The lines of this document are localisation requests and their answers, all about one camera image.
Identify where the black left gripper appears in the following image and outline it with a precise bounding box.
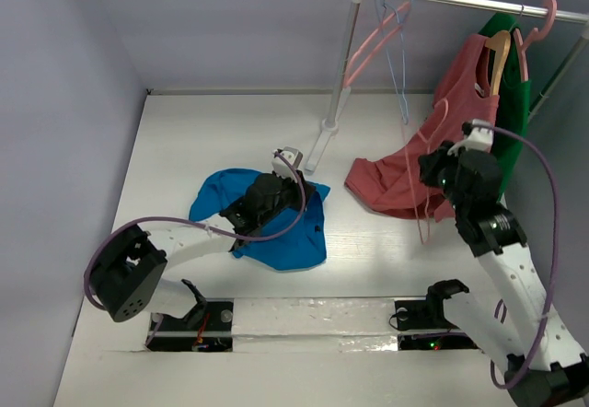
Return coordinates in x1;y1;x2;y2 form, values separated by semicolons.
258;169;314;227

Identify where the blue t shirt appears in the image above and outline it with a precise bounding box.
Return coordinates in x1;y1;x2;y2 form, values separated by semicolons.
188;166;331;273

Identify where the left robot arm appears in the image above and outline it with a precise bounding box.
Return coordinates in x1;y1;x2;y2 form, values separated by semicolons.
84;171;317;329

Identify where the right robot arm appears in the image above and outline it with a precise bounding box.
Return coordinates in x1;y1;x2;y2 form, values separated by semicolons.
418;141;588;406

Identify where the pink t shirt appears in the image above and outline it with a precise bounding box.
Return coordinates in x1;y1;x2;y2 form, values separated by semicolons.
345;34;499;222

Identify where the green t shirt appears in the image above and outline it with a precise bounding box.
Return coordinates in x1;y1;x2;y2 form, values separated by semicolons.
479;13;531;195

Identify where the thick pink plastic hanger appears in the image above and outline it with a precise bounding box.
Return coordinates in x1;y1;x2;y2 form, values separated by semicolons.
513;0;558;83

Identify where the wooden hanger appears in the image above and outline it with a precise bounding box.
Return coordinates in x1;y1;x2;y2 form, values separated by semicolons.
485;30;511;96

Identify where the pink hanger on rack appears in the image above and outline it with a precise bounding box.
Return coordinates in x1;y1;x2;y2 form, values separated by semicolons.
343;2;411;88

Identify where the white clothes rack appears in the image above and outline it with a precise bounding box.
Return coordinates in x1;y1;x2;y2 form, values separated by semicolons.
304;0;588;173

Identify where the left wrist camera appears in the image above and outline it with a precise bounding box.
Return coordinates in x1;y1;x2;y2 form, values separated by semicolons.
271;146;303;180

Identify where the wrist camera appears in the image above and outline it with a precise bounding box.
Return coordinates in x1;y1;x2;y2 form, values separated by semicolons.
271;146;303;180
447;119;493;157

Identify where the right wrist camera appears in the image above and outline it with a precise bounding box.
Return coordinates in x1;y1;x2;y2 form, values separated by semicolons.
447;119;493;157

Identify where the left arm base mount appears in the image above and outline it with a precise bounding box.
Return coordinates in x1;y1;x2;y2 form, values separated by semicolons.
144;279;234;353

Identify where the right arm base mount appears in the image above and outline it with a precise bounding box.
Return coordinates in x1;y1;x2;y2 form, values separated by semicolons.
388;298;478;352

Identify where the blue wire hanger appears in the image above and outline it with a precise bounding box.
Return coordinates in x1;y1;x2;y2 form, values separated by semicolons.
374;0;413;126

